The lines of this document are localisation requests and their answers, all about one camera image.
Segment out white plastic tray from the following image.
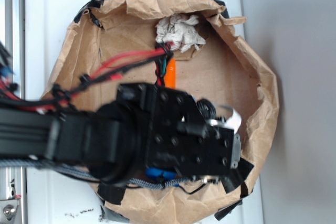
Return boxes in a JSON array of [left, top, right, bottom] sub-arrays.
[[25, 0, 264, 224]]

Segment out crumpled white paper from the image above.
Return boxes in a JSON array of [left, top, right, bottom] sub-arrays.
[[155, 14, 206, 53]]

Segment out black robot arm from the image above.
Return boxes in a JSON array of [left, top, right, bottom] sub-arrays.
[[1, 83, 240, 185]]

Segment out metal rail frame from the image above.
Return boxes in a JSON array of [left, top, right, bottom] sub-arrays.
[[1, 0, 28, 223]]

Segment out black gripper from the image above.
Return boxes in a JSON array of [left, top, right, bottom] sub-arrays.
[[117, 83, 242, 179]]

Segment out blue plastic bottle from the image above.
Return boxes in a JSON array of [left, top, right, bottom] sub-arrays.
[[145, 167, 176, 185]]

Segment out orange toy carrot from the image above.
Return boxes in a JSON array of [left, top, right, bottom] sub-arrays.
[[164, 59, 176, 89]]

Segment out brown paper bag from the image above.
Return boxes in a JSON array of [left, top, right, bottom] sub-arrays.
[[43, 0, 279, 223]]

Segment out red and black cable bundle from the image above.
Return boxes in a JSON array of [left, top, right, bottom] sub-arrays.
[[0, 41, 175, 116]]

